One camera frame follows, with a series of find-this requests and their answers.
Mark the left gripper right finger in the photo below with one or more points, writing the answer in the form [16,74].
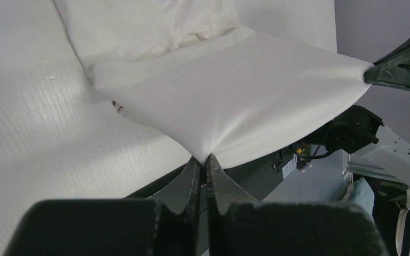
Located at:
[238,224]

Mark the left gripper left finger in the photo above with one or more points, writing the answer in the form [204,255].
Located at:
[164,224]

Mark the white printed t shirt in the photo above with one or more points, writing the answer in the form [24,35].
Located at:
[191,70]

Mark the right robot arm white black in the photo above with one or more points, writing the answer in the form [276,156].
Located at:
[361,132]

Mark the teal cushion in background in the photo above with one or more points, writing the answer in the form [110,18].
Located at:
[359,192]

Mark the right white cable duct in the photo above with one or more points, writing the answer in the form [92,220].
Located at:
[289,167]

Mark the aluminium frame rail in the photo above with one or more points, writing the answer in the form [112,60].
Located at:
[357,165]

